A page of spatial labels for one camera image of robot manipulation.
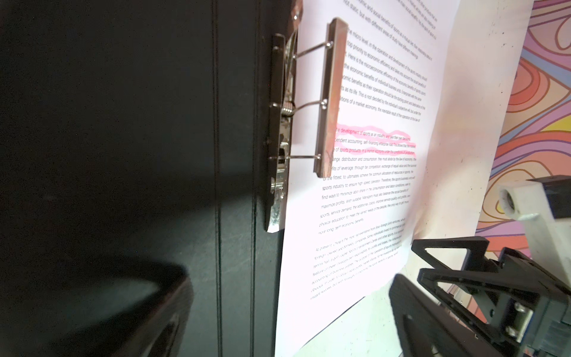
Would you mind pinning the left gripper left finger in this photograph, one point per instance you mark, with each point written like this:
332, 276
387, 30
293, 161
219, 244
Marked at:
153, 327

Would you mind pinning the printed paper sheet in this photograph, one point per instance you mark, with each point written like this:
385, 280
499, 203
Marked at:
379, 67

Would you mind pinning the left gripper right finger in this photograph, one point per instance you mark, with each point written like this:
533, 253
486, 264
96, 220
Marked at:
422, 326

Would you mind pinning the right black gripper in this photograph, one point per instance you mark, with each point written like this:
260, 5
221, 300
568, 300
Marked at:
535, 303

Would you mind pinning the teal file folder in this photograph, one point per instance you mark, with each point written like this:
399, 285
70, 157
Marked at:
143, 132

